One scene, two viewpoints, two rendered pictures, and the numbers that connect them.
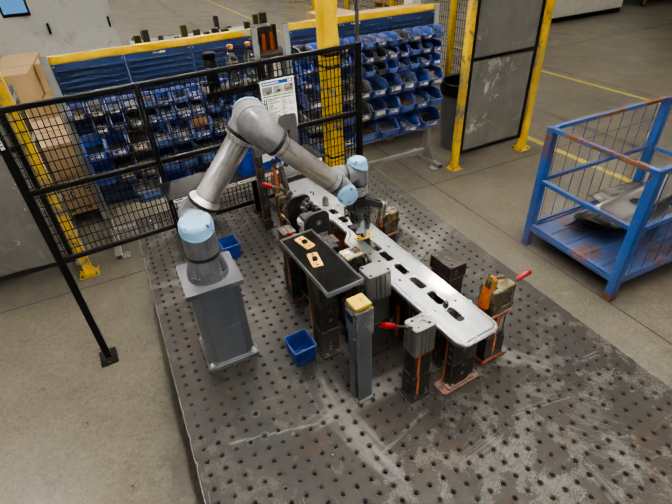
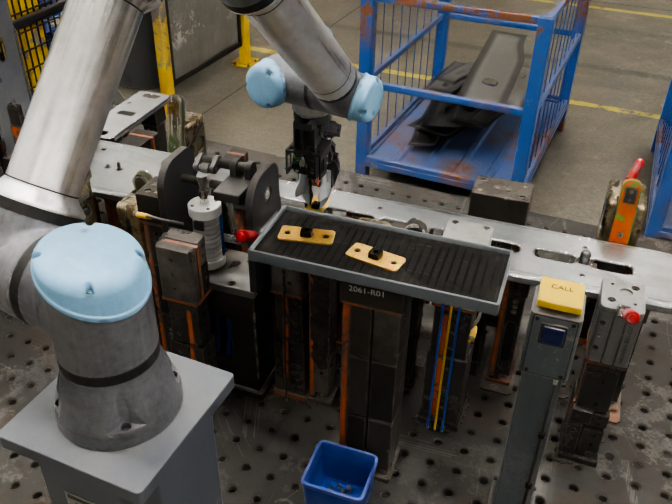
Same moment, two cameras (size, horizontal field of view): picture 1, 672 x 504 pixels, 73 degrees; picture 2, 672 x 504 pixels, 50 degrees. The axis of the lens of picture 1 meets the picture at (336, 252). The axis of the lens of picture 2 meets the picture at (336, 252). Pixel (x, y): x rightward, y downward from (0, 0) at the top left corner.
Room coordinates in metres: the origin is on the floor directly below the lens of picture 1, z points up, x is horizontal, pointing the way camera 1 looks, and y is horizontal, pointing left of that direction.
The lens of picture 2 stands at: (0.69, 0.71, 1.77)
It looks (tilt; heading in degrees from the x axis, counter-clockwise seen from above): 35 degrees down; 317
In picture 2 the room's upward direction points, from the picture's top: 1 degrees clockwise
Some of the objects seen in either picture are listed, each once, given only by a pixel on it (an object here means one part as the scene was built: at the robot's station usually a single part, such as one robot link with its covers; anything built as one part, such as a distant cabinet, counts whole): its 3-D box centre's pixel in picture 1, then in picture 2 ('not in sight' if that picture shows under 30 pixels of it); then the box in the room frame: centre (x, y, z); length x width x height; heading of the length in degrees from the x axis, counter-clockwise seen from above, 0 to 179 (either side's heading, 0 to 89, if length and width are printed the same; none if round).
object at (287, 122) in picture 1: (289, 146); (6, 77); (2.30, 0.21, 1.17); 0.12 x 0.01 x 0.34; 118
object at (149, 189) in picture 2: not in sight; (170, 279); (1.75, 0.17, 0.91); 0.07 x 0.05 x 0.42; 118
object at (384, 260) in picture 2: (314, 258); (375, 254); (1.29, 0.08, 1.17); 0.08 x 0.04 x 0.01; 17
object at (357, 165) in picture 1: (356, 171); not in sight; (1.64, -0.10, 1.32); 0.09 x 0.08 x 0.11; 106
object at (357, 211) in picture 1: (357, 206); (311, 142); (1.64, -0.10, 1.16); 0.09 x 0.08 x 0.12; 118
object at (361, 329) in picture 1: (360, 353); (532, 413); (1.06, -0.06, 0.92); 0.08 x 0.08 x 0.44; 28
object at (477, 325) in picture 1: (367, 239); (326, 209); (1.64, -0.14, 1.00); 1.38 x 0.22 x 0.02; 28
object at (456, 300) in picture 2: (319, 260); (380, 255); (1.29, 0.06, 1.16); 0.37 x 0.14 x 0.02; 28
